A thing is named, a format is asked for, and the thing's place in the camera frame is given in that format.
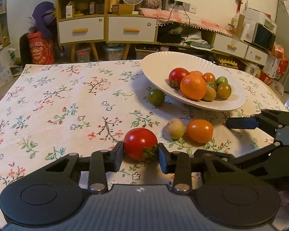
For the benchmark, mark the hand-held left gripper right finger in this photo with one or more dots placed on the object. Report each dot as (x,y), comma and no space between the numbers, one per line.
(161,156)

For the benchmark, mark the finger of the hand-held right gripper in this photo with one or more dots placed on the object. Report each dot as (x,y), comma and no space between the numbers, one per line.
(240,123)
(255,157)

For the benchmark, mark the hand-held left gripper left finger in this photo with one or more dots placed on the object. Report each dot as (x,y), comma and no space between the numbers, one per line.
(118,154)

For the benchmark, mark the red tomato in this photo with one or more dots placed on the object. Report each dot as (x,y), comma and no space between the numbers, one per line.
(178,75)
(139,139)

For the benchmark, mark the brownish green tomato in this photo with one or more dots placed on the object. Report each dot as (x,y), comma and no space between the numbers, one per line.
(224,91)

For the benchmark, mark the brown kiwi fruit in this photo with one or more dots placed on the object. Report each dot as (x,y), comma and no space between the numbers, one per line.
(210,95)

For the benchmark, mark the orange tomato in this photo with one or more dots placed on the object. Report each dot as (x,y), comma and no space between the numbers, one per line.
(209,77)
(200,131)

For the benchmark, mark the large orange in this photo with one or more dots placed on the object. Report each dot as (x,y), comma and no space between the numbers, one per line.
(193,87)

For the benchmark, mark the white oval plate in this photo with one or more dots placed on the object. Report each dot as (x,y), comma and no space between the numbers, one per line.
(163,62)

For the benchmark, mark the small tan fruit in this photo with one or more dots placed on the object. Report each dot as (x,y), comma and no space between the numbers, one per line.
(175,128)

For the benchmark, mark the dark green tomato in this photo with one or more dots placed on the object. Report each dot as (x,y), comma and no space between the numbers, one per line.
(156,96)

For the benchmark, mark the yellow egg carton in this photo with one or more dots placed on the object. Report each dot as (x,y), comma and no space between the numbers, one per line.
(227,62)

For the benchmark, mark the small orange mandarin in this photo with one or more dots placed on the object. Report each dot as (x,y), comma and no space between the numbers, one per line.
(196,73)

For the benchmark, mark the white sideboard drawer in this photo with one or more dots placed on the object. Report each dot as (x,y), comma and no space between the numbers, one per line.
(230,46)
(256,55)

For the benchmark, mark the floral tablecloth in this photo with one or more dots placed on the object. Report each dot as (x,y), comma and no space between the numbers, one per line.
(62,105)

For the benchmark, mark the red cardboard boxes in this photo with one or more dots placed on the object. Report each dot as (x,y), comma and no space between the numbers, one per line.
(275,55)

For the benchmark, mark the white microwave oven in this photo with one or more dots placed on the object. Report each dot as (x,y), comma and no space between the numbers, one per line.
(263,36)

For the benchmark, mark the low wooden sideboard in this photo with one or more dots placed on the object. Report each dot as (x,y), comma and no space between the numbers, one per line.
(207,37)

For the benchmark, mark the grey refrigerator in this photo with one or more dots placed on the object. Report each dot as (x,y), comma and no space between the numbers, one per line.
(287,41)

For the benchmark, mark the clear plastic storage box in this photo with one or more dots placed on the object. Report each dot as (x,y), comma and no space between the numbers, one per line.
(83,54)
(113,52)

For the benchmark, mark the black box device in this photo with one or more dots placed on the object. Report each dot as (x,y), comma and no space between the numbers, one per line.
(168,37)

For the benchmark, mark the pink cloth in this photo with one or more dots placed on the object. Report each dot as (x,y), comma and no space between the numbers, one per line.
(183,16)

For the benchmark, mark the white drawer with round lock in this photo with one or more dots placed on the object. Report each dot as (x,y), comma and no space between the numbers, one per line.
(80,30)
(132,28)

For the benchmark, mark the red printed bag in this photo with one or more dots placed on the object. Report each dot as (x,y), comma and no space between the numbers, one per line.
(39,49)

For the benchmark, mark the white cardboard box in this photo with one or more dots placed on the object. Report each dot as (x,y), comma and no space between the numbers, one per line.
(2,77)

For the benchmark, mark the dark chair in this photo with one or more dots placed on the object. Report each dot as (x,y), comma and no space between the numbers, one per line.
(23,50)

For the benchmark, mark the tall yellow wooden cabinet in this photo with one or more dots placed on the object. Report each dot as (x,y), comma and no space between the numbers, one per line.
(106,9)

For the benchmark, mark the purple plush toy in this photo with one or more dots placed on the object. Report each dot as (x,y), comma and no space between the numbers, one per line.
(43,16)

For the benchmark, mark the white wall socket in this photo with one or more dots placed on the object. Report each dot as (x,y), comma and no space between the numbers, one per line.
(183,4)

